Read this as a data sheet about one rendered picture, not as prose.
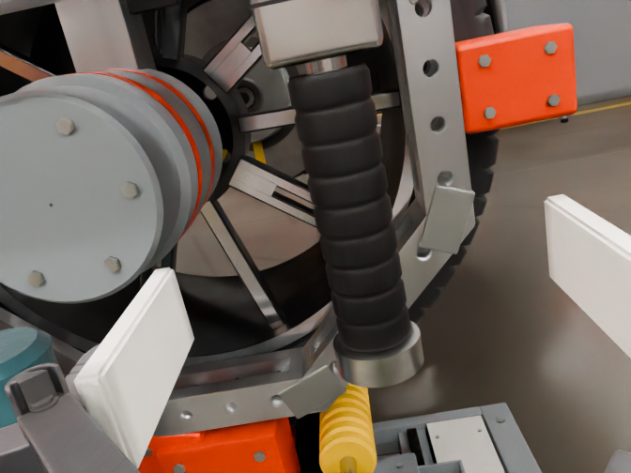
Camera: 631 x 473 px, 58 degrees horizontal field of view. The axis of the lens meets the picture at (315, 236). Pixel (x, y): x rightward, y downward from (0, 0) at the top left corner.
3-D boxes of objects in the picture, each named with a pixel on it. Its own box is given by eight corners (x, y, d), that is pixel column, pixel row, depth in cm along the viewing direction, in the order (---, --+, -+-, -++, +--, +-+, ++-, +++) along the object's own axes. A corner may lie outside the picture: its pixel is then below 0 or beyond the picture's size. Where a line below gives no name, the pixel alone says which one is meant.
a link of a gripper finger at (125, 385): (137, 476, 14) (109, 480, 14) (195, 340, 21) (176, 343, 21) (100, 373, 13) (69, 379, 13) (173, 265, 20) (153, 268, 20)
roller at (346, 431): (362, 347, 83) (356, 312, 81) (383, 500, 55) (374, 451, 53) (324, 354, 84) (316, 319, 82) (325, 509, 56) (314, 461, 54)
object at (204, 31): (326, 194, 105) (354, 10, 95) (327, 205, 98) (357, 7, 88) (153, 170, 104) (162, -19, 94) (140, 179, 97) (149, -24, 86)
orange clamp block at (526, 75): (446, 123, 53) (544, 104, 52) (467, 136, 45) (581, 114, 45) (437, 45, 51) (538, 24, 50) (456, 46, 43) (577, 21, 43)
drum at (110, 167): (244, 202, 54) (207, 51, 50) (199, 296, 34) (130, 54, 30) (104, 229, 55) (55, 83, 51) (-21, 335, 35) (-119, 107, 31)
